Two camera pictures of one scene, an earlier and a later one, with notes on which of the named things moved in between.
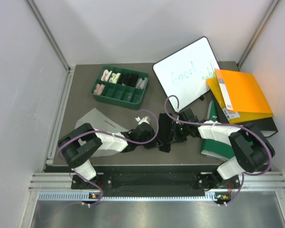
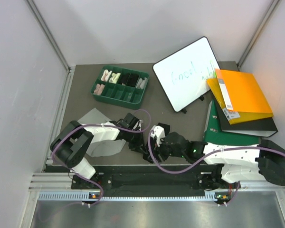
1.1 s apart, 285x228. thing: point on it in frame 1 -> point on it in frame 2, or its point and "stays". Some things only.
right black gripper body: [181, 132] -> [167, 151]
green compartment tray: [122, 87] stays
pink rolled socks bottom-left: [99, 89] stays
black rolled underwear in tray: [129, 79] stays
